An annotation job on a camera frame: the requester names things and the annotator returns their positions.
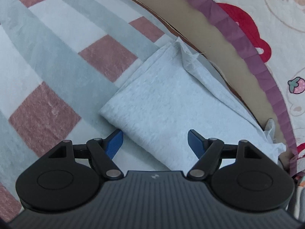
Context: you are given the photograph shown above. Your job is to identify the light grey sweatshirt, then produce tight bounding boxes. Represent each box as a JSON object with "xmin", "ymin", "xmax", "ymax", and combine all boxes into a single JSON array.
[{"xmin": 98, "ymin": 38, "xmax": 286, "ymax": 172}]

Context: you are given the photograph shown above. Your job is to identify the tan mattress edge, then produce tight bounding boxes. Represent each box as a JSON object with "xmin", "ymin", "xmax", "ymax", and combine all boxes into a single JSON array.
[{"xmin": 102, "ymin": 0, "xmax": 298, "ymax": 163}]

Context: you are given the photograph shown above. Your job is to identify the pink grey plaid bed sheet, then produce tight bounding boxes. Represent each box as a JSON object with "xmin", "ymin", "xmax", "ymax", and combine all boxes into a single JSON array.
[{"xmin": 0, "ymin": 0, "xmax": 178, "ymax": 222}]

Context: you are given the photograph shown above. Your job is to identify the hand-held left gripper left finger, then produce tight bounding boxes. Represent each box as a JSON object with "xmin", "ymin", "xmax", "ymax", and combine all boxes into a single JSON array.
[{"xmin": 46, "ymin": 129, "xmax": 124, "ymax": 179}]

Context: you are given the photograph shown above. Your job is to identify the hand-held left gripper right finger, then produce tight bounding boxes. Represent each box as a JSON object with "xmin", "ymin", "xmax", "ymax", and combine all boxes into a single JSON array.
[{"xmin": 187, "ymin": 129, "xmax": 260, "ymax": 179}]

